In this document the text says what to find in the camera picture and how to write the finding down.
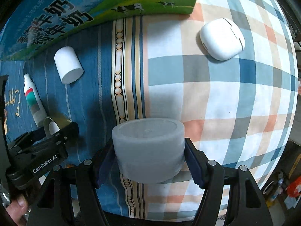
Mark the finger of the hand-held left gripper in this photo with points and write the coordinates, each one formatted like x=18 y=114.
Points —
x=20 y=149
x=37 y=134

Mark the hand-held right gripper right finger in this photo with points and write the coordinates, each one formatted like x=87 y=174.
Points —
x=194 y=167

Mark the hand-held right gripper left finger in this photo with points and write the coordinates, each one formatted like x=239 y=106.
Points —
x=104 y=167

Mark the grey round plastic container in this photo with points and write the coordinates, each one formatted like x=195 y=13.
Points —
x=148 y=149

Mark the person's left hand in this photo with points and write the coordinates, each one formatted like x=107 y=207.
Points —
x=16 y=210

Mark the small white dropper bottle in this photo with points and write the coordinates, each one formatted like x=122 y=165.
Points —
x=33 y=99

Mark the blue striped blanket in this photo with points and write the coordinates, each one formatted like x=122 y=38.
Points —
x=77 y=103

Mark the plaid bed sheet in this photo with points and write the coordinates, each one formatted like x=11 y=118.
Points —
x=211 y=103

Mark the white plastic cylinder cap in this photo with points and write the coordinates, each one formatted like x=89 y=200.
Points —
x=68 y=65

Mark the white earbud case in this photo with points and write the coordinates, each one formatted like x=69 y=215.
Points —
x=222 y=39

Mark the green and blue milk carton box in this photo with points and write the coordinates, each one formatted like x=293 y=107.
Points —
x=89 y=11

